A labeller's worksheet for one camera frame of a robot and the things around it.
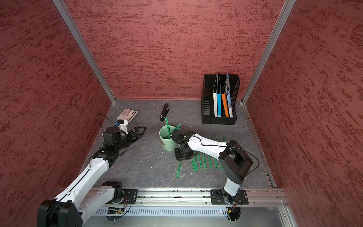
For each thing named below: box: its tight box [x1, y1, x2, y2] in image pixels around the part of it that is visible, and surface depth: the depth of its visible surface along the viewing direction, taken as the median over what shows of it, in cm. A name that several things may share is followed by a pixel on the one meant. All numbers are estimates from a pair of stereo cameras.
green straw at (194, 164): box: [190, 156, 199, 173], surface depth 87 cm
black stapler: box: [159, 103, 170, 122], surface depth 111 cm
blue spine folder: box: [216, 72, 222, 118], surface depth 91 cm
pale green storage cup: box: [158, 124, 178, 151], surface depth 87 cm
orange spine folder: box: [221, 84, 230, 118], surface depth 91 cm
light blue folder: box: [225, 72, 234, 118], surface depth 92 cm
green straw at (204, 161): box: [203, 153, 207, 170], surface depth 87 cm
